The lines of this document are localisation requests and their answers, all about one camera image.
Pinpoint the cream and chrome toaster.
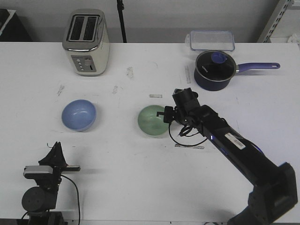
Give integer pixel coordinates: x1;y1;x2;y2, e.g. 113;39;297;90
62;8;110;76

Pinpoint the blue bowl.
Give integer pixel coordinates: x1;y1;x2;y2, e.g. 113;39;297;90
61;99;97;132

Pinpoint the white crumpled cloth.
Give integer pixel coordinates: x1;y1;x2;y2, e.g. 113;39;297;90
287;33;300;45

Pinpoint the glass pot lid blue knob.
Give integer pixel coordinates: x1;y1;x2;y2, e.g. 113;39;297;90
195;50;236;82

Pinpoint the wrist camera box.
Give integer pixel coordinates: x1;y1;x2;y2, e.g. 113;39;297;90
23;165;53;179

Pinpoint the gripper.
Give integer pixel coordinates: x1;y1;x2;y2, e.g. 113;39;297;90
37;142;81;190
157;106;188;125

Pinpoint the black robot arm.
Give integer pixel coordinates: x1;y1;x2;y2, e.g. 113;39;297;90
22;142;81;225
156;88;298;225

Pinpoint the dark blue saucepan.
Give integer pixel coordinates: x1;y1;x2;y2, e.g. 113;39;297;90
194;50;280;91

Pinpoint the green bowl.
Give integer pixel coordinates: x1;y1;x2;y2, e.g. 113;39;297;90
137;105;168;136

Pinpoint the clear plastic food container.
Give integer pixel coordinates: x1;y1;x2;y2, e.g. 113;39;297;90
184;30;235;52

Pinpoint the black box in corner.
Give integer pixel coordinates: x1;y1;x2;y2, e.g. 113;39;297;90
0;8;32;42

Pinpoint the grey metal shelf upright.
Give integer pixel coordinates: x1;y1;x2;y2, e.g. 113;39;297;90
257;0;300;43

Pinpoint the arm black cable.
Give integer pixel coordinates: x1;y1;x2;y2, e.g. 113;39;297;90
60;174;81;223
168;123;209;148

